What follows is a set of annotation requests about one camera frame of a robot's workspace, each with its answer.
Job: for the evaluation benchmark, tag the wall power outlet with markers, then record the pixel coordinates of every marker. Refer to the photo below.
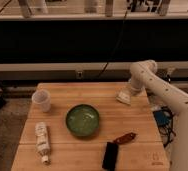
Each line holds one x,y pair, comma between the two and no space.
79,75

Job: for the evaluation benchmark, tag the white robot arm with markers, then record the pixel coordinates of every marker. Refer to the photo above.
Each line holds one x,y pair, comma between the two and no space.
143,75

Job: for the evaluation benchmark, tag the blue box with cables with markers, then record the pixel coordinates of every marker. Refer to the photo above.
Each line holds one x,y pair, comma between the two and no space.
164,120

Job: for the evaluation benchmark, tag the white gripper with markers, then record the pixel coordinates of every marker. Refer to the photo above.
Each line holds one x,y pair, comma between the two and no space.
134,91

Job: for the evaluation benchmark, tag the green ceramic bowl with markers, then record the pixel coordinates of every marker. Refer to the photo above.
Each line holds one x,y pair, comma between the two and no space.
82,120

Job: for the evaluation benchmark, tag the clear plastic cup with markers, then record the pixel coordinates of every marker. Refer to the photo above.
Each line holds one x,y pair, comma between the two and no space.
41,98

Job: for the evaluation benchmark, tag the white plastic bottle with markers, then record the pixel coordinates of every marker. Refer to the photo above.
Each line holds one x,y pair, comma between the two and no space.
42,142

